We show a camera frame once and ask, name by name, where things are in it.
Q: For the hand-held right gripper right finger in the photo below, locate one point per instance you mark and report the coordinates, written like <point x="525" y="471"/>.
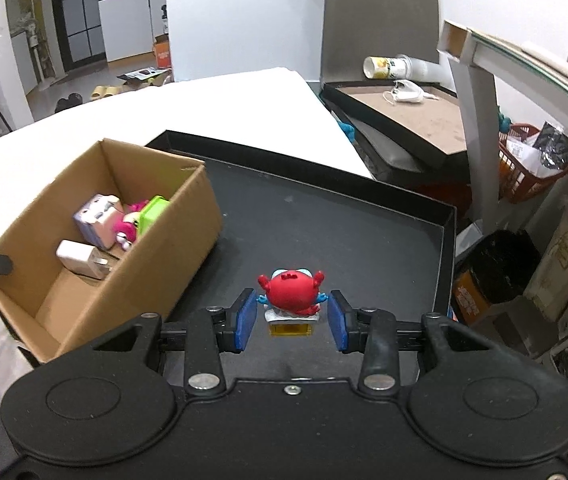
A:
<point x="339" y="322"/>

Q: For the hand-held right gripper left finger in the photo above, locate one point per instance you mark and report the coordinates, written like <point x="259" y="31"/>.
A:
<point x="245" y="320"/>

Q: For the red crab toy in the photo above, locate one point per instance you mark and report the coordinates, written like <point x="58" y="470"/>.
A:
<point x="289" y="292"/>

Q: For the white charger plug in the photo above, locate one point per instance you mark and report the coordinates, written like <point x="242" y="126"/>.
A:
<point x="76" y="255"/>

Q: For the black shallow tray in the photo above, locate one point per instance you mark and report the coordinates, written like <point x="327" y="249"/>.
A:
<point x="339" y="220"/>

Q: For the brown cardboard box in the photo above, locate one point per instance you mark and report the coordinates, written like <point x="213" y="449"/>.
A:
<point x="183" y="220"/>

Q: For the pink bear toy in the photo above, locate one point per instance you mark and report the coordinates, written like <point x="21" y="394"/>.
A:
<point x="126" y="227"/>

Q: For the green block toy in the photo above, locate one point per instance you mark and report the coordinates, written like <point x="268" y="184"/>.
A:
<point x="151" y="212"/>

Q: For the purple rabbit toy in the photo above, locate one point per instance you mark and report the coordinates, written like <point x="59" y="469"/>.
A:
<point x="96" y="225"/>

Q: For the orange bag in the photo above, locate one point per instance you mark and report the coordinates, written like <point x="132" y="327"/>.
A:
<point x="469" y="300"/>

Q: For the black trash bin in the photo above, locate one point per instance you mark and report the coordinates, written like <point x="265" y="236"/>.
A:
<point x="499" y="265"/>

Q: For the black slipper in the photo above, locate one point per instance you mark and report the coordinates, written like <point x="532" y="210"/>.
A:
<point x="62" y="104"/>
<point x="74" y="98"/>

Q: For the teal small toy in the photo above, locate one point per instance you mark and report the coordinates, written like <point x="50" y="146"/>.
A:
<point x="349" y="130"/>
<point x="505" y="120"/>

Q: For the yellow slipper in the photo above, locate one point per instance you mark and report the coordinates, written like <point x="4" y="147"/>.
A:
<point x="97" y="92"/>
<point x="113" y="91"/>

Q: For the black box with brown inside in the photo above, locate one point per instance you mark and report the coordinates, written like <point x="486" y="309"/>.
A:
<point x="414" y="125"/>

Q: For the red plastic basket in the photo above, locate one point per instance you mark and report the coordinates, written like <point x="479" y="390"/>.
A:
<point x="514" y="180"/>

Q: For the cream tote bag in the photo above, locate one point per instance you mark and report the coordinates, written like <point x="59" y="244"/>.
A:
<point x="564" y="260"/>

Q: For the white face mask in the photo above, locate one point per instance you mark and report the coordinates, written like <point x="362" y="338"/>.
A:
<point x="409" y="94"/>

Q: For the white and yellow cup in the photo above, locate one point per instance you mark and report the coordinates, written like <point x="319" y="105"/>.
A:
<point x="379" y="66"/>

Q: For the white side table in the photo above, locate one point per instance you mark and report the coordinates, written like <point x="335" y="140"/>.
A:
<point x="464" y="90"/>

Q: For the black framed glass door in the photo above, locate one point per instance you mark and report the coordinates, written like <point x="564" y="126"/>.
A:
<point x="83" y="10"/>

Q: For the orange box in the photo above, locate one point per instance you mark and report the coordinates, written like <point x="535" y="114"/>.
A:
<point x="162" y="55"/>

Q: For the white cabinet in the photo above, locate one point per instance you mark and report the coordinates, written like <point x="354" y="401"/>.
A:
<point x="128" y="25"/>

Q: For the black plastic bag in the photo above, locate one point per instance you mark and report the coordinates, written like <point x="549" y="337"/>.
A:
<point x="556" y="147"/>

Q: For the grey chair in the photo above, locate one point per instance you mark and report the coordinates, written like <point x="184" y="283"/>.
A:
<point x="379" y="10"/>

